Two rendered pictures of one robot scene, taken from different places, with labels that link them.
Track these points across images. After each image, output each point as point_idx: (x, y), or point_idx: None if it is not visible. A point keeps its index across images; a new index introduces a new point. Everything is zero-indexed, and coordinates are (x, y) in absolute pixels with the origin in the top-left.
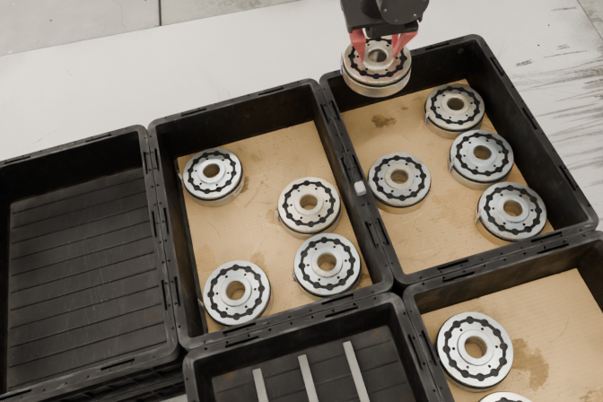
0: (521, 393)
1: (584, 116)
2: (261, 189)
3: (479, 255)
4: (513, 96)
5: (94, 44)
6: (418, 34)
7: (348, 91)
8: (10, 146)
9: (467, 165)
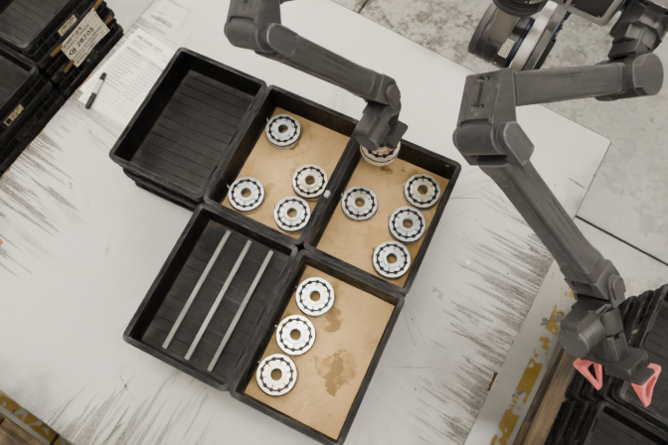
0: (318, 328)
1: (509, 249)
2: (299, 155)
3: (344, 262)
4: (439, 210)
5: None
6: None
7: None
8: (216, 25)
9: (395, 222)
